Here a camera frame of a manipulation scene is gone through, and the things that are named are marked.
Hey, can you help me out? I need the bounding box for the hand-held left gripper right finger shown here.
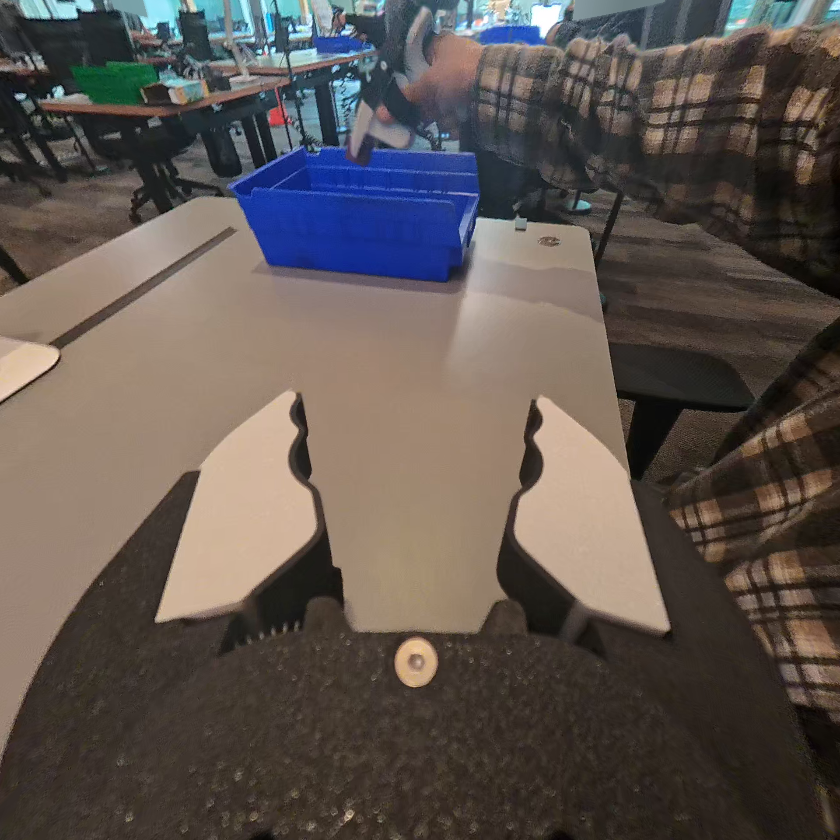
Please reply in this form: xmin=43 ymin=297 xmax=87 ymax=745
xmin=497 ymin=395 xmax=672 ymax=639

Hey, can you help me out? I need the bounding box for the black office chair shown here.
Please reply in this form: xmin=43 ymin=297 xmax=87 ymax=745
xmin=177 ymin=10 xmax=216 ymax=61
xmin=128 ymin=125 xmax=225 ymax=225
xmin=77 ymin=10 xmax=136 ymax=67
xmin=609 ymin=343 xmax=757 ymax=481

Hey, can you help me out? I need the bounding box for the person's right forearm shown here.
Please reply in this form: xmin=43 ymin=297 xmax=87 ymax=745
xmin=472 ymin=25 xmax=840 ymax=296

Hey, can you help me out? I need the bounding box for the white tablet stand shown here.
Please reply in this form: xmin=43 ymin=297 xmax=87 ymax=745
xmin=0 ymin=336 xmax=61 ymax=403

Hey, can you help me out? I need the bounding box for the person's right hand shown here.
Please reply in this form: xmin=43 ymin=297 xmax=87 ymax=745
xmin=410 ymin=33 xmax=487 ymax=130

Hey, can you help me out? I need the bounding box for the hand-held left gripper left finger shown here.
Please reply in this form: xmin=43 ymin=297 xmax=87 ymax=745
xmin=155 ymin=390 xmax=344 ymax=635

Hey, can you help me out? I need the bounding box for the person's plaid shirt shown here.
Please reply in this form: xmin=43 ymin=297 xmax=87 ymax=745
xmin=666 ymin=322 xmax=840 ymax=713

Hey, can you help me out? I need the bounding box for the long wooden desk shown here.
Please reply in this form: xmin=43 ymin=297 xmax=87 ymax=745
xmin=210 ymin=47 xmax=376 ymax=147
xmin=39 ymin=75 xmax=290 ymax=217

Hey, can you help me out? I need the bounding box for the small cardboard box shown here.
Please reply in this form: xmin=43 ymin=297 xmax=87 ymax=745
xmin=140 ymin=77 xmax=211 ymax=106

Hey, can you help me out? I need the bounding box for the stack of green bins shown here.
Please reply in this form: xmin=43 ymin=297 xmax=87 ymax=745
xmin=71 ymin=61 xmax=160 ymax=106

